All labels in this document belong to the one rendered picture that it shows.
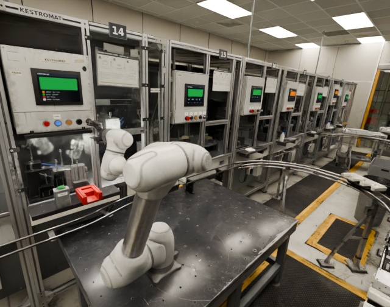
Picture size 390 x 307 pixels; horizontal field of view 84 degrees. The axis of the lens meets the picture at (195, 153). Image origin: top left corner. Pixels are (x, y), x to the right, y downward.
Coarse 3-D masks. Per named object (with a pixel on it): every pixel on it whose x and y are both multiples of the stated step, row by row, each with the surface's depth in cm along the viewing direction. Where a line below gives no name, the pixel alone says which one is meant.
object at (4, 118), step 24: (0, 0) 105; (72, 24) 126; (120, 24) 144; (0, 72) 111; (0, 96) 113; (0, 120) 115; (24, 192) 131; (24, 216) 135; (72, 216) 170; (48, 264) 167; (48, 288) 158
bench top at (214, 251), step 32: (224, 192) 216; (96, 224) 157; (192, 224) 163; (224, 224) 165; (256, 224) 167; (288, 224) 170; (96, 256) 128; (192, 256) 132; (224, 256) 133; (256, 256) 135; (96, 288) 108; (128, 288) 109; (160, 288) 110; (192, 288) 111; (224, 288) 112
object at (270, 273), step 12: (288, 240) 180; (276, 264) 186; (264, 276) 173; (276, 276) 190; (240, 288) 134; (252, 288) 162; (84, 300) 140; (216, 300) 110; (228, 300) 138; (240, 300) 152; (252, 300) 157
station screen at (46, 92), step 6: (36, 72) 118; (42, 72) 120; (60, 78) 126; (66, 78) 128; (72, 78) 130; (78, 84) 133; (42, 90) 122; (48, 90) 124; (54, 90) 126; (60, 90) 128; (66, 90) 130; (72, 90) 132; (78, 90) 134; (42, 96) 122; (48, 96) 124; (54, 96) 126; (60, 96) 128; (66, 96) 131; (72, 96) 133; (78, 96) 135
